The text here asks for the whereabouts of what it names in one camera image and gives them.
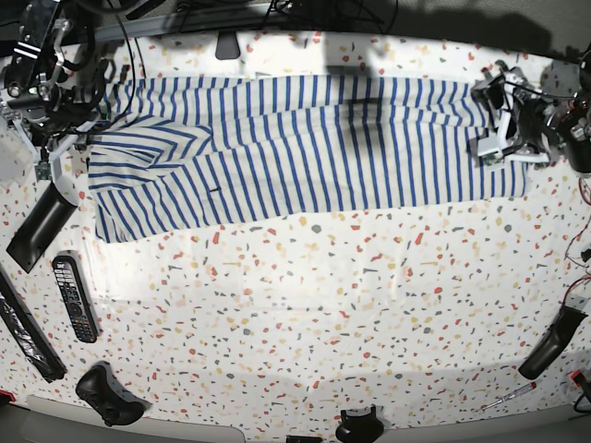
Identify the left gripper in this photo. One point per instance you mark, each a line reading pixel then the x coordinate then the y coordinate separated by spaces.
pixel 517 114

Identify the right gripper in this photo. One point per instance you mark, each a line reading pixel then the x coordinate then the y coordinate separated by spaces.
pixel 53 147

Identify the blue white striped t-shirt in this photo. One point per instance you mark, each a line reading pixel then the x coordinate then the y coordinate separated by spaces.
pixel 195 152

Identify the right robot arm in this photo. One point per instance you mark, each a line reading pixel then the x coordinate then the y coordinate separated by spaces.
pixel 51 90

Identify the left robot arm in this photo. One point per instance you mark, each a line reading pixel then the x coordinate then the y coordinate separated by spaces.
pixel 570 120

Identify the clear plastic screw box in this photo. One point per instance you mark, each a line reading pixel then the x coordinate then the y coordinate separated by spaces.
pixel 16 159

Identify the black tv remote control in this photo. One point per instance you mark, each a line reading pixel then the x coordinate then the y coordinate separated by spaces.
pixel 73 291

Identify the black clamp top edge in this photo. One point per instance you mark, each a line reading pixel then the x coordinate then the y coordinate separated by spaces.
pixel 227 46

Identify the long black flat bar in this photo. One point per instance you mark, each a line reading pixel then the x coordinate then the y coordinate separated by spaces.
pixel 28 335

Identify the small red black clip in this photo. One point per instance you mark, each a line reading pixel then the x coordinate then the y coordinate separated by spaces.
pixel 578 377

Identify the red tipped screwdriver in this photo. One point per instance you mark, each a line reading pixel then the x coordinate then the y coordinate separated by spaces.
pixel 511 395

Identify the black game controller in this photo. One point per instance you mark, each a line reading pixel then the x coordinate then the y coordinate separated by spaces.
pixel 95 390

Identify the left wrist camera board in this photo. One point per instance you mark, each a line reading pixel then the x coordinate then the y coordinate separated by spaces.
pixel 491 163

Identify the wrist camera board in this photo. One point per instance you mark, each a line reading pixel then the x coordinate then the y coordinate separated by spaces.
pixel 43 171
pixel 491 163

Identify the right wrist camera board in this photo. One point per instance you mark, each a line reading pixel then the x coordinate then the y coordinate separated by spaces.
pixel 43 171

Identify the black handle tool right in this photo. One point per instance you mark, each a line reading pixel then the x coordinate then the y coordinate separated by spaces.
pixel 553 343

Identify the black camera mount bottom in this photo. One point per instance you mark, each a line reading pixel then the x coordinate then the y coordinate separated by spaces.
pixel 359 426

